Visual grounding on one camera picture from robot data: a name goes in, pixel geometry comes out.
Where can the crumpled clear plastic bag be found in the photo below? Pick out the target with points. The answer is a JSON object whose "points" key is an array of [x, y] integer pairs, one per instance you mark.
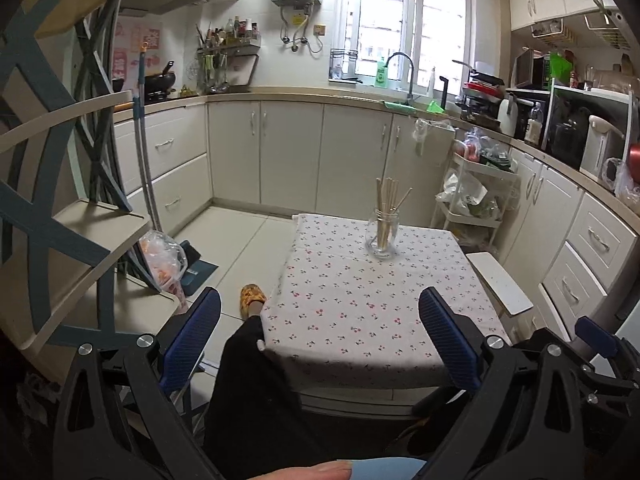
{"points": [[620, 180]]}

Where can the yellow slipper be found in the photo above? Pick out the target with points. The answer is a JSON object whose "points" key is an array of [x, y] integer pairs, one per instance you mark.
{"points": [[252, 300]]}

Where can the black cooker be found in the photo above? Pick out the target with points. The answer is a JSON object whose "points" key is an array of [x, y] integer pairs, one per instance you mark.
{"points": [[570, 135]]}

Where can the red pan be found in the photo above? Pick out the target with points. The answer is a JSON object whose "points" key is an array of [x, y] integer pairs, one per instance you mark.
{"points": [[635, 162]]}

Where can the white counter rack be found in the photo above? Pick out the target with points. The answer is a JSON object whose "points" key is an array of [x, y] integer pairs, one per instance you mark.
{"points": [[590, 92]]}

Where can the wall socket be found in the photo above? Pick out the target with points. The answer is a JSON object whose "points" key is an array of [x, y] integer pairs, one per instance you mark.
{"points": [[319, 29]]}

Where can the folding stool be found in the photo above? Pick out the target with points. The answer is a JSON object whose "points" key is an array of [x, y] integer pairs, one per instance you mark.
{"points": [[192, 372]]}

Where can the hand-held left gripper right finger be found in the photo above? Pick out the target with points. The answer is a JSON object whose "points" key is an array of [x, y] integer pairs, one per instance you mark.
{"points": [[450, 340]]}

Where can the cherry print tablecloth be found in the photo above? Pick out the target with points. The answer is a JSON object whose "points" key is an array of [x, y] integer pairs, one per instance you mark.
{"points": [[350, 300]]}

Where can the beige and teal shelf unit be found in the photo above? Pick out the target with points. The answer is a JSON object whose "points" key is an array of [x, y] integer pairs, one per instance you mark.
{"points": [[85, 225]]}

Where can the black wok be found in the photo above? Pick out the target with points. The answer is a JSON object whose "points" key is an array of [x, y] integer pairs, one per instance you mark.
{"points": [[160, 80]]}

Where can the pink wall poster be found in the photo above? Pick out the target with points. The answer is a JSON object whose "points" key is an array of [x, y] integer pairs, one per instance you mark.
{"points": [[137, 50]]}

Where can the black pot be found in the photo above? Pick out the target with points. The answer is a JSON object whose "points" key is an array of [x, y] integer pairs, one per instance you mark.
{"points": [[118, 85]]}

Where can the clear plastic bottle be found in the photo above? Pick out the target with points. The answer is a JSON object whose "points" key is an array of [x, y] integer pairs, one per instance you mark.
{"points": [[533, 127]]}

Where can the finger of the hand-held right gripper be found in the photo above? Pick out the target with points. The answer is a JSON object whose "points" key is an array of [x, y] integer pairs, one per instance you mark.
{"points": [[597, 336], [610, 387]]}

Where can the stack of pans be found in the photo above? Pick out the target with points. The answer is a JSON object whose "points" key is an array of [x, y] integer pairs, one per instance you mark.
{"points": [[480, 95]]}

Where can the white rolling cart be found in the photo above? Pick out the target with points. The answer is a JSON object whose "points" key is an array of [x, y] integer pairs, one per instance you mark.
{"points": [[475, 195]]}

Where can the chrome kitchen faucet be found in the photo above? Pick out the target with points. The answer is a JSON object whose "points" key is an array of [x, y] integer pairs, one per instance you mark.
{"points": [[411, 75]]}

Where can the green plastic bag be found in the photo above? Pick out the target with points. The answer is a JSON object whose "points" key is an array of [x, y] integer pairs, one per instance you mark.
{"points": [[560, 67]]}

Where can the light blue shirt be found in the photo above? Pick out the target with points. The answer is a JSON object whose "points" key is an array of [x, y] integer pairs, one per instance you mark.
{"points": [[385, 470]]}

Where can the green dish soap bottle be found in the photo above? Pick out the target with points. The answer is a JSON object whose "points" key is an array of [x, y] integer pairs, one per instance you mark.
{"points": [[382, 75]]}

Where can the person's left leg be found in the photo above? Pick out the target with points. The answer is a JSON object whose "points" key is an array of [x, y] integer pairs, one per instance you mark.
{"points": [[260, 400]]}

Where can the white electric water boiler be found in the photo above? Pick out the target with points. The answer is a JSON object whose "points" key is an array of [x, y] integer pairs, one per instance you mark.
{"points": [[600, 147]]}

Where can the clear glass jar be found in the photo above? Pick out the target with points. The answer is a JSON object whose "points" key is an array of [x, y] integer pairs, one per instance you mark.
{"points": [[371, 240]]}

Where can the small black faucet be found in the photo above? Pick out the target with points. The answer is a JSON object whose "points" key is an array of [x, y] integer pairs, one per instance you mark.
{"points": [[444, 92]]}

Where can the green dishcloth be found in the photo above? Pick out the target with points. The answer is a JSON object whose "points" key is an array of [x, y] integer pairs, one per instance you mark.
{"points": [[400, 105]]}

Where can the wall spice rack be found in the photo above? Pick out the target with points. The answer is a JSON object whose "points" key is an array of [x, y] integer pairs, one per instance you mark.
{"points": [[225, 55]]}

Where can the microwave oven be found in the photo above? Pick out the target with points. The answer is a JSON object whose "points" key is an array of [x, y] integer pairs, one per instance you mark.
{"points": [[530, 70]]}

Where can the slim white bottle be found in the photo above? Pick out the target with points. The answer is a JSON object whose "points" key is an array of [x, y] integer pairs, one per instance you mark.
{"points": [[432, 82]]}

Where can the cream base cabinets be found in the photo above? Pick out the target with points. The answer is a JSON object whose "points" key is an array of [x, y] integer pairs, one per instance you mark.
{"points": [[290, 155]]}

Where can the white frame window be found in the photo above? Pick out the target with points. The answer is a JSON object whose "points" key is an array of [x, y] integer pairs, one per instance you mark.
{"points": [[410, 20]]}

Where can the plastic bag with orange contents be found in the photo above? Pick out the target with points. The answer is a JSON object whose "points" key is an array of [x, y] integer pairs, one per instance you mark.
{"points": [[160, 260]]}

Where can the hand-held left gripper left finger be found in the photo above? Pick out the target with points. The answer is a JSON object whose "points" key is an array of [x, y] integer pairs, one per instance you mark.
{"points": [[195, 330]]}

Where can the white bench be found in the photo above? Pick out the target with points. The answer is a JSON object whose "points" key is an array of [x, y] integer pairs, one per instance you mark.
{"points": [[500, 282]]}

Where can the bunch of wooden chopsticks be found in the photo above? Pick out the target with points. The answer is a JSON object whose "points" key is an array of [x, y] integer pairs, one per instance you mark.
{"points": [[387, 195]]}

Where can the person's left hand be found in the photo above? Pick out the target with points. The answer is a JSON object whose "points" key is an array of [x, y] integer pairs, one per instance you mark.
{"points": [[305, 472]]}

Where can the broom and blue dustpan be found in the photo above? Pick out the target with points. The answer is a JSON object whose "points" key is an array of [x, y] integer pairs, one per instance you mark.
{"points": [[145, 160]]}

